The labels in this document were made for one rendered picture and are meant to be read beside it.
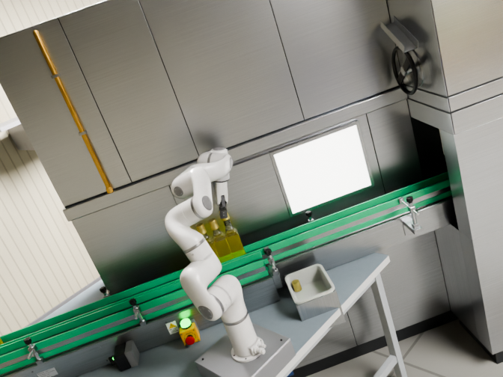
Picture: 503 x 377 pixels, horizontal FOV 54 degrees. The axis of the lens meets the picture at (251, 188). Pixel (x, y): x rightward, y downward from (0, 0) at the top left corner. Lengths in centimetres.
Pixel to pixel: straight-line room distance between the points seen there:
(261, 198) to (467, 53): 103
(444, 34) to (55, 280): 363
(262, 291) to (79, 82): 116
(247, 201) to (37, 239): 254
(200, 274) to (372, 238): 95
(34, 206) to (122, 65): 246
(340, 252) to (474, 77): 91
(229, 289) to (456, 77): 116
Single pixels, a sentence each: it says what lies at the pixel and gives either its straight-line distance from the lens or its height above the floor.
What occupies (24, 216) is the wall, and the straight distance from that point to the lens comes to 439.
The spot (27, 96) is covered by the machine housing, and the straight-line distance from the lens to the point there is 222.
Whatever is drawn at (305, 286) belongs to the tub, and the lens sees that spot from 220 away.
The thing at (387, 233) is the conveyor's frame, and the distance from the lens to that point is 231.
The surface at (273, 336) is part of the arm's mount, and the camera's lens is 190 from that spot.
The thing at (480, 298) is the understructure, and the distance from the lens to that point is 252.
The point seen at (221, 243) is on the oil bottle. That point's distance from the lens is 216.
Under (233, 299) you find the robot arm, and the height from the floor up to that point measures 109.
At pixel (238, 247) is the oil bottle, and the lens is 219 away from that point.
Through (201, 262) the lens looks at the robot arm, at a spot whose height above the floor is 125.
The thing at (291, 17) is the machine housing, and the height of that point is 184.
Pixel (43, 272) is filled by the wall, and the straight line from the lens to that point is 452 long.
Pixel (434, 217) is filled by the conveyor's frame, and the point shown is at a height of 82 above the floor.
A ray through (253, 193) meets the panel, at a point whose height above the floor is 116.
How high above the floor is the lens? 200
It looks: 21 degrees down
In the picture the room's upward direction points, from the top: 19 degrees counter-clockwise
